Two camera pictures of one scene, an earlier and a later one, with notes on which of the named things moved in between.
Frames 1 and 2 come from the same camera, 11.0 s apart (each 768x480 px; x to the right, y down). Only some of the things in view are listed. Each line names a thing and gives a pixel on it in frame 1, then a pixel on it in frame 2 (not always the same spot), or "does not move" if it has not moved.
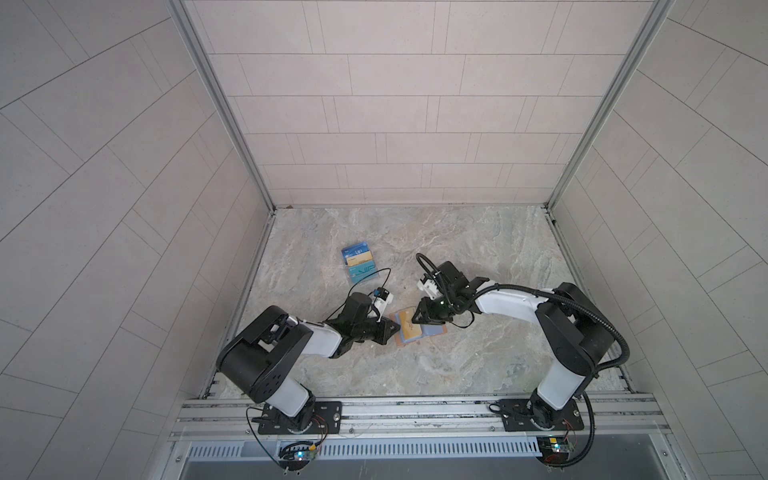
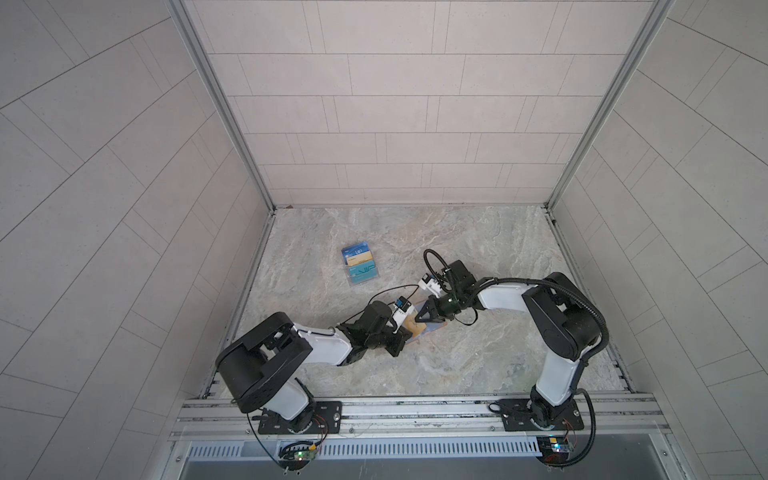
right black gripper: x=424 y=305 does not move
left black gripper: x=382 y=333 → x=398 y=340
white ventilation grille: x=372 y=448 does not move
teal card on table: x=358 y=272 does not move
